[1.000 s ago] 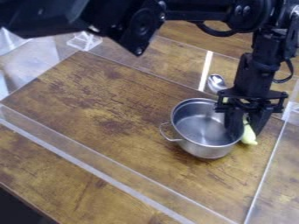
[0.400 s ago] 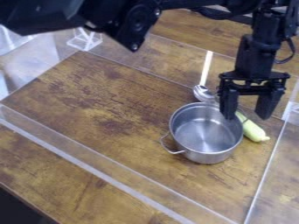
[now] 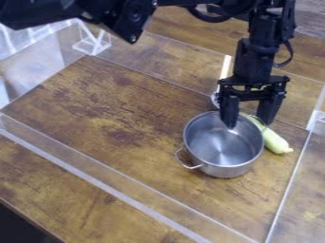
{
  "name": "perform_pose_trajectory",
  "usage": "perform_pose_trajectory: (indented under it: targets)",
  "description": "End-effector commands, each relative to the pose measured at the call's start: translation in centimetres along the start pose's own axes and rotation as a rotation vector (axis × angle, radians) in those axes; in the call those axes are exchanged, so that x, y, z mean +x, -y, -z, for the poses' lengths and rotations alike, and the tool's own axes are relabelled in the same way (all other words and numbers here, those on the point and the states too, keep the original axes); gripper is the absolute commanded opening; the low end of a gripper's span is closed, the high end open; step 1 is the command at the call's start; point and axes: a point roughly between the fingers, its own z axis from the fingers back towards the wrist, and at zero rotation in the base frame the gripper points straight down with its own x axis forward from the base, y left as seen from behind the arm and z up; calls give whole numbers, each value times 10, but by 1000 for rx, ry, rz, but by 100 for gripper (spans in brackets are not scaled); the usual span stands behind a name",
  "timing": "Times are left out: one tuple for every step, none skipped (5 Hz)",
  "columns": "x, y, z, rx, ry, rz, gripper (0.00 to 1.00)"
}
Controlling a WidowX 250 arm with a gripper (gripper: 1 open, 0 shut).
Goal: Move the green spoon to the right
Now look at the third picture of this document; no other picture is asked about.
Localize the clear acrylic triangle stand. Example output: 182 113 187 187
72 21 112 56

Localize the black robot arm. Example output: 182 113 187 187
0 0 295 128

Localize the green spoon handle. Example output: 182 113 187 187
239 112 293 155

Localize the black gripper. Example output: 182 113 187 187
216 38 290 129

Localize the stainless steel pot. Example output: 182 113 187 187
175 111 263 178

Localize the clear acrylic front barrier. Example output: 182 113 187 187
0 113 258 243

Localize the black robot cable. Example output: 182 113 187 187
186 3 251 24

